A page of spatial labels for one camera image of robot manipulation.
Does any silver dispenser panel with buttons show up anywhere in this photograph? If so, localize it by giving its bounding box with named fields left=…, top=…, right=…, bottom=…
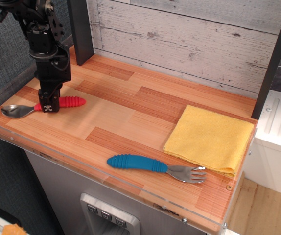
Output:
left=80, top=193, right=141, bottom=235

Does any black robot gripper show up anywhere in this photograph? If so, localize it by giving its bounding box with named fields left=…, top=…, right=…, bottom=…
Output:
left=28, top=44, right=72, bottom=114

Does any yellow folded cloth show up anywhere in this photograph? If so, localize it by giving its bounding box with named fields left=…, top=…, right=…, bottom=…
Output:
left=163, top=105, right=254, bottom=177

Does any blue handled metal fork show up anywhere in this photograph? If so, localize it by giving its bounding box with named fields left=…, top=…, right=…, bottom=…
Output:
left=107, top=154, right=206, bottom=184

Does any red handled metal spoon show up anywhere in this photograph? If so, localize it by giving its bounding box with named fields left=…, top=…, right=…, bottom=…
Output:
left=1, top=96, right=86, bottom=118

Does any orange object bottom left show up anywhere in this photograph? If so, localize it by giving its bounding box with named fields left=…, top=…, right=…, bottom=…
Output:
left=1, top=224, right=27, bottom=235

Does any dark shelf post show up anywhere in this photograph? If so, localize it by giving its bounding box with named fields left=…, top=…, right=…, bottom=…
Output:
left=67, top=0, right=94, bottom=66
left=251, top=29, right=281, bottom=120

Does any dark left shelf post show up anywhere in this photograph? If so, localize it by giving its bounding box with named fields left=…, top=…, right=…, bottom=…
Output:
left=67, top=0, right=94, bottom=66

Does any white toy sink unit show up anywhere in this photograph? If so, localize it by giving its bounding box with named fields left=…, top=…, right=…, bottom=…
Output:
left=242, top=35, right=281, bottom=199

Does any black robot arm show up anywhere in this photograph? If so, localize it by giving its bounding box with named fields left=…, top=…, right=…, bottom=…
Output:
left=0, top=0, right=71, bottom=113

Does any clear acrylic table edge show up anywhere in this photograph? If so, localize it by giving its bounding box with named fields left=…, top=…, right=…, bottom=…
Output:
left=0, top=117, right=233, bottom=235

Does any grey cabinet body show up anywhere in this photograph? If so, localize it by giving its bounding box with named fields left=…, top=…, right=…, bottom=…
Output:
left=26, top=152, right=204, bottom=235

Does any dark right shelf post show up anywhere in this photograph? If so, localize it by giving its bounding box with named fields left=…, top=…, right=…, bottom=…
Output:
left=251, top=29, right=281, bottom=120

